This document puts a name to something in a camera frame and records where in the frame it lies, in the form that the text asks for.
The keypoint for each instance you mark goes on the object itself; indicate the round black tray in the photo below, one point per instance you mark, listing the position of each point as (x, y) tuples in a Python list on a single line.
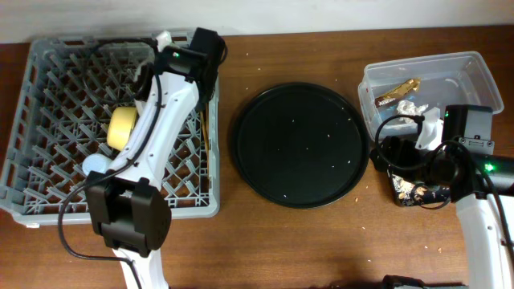
[(300, 145)]

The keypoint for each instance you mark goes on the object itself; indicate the brown snack wrapper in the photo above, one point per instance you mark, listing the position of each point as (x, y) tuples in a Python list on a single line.
[(398, 92)]

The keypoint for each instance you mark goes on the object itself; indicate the peanut shells food waste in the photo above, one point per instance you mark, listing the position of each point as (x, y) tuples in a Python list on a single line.
[(407, 191)]

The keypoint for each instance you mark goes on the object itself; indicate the grey dishwasher rack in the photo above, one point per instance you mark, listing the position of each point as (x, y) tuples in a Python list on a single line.
[(69, 91)]

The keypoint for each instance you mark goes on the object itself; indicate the blue cup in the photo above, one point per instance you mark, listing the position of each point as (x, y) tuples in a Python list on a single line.
[(96, 163)]

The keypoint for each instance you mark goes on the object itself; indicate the white tissue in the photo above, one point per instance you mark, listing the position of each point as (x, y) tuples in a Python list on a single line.
[(406, 107)]

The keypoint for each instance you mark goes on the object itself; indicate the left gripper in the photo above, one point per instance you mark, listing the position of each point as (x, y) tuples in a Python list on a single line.
[(145, 77)]

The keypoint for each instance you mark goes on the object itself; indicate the black rectangular bin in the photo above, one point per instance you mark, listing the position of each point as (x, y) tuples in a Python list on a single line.
[(435, 198)]

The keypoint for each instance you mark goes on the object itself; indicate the yellow bowl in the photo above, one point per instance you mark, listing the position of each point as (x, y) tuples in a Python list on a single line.
[(120, 127)]

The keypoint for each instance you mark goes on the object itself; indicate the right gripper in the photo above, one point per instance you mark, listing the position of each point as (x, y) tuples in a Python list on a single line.
[(404, 148)]

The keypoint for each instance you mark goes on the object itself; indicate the clear plastic bin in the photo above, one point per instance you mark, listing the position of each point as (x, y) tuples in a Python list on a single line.
[(447, 79)]

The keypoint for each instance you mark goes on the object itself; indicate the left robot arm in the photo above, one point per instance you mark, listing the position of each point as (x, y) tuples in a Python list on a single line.
[(125, 202)]

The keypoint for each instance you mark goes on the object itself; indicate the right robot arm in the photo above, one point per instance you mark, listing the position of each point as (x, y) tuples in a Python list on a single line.
[(452, 161)]

